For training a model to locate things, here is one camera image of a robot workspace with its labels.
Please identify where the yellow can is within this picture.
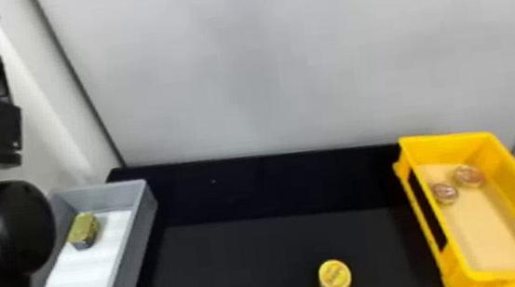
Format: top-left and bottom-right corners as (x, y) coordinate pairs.
(428, 179), (461, 208)
(452, 161), (487, 191)
(316, 256), (355, 287)

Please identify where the yellow box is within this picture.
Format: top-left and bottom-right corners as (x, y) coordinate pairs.
(388, 122), (515, 287)

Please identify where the yellow rectangular tin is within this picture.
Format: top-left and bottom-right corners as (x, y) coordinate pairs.
(64, 210), (104, 252)

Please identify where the white foam liner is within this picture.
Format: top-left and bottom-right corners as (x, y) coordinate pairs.
(22, 207), (144, 287)

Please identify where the grey box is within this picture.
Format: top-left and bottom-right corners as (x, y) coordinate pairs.
(18, 176), (169, 287)

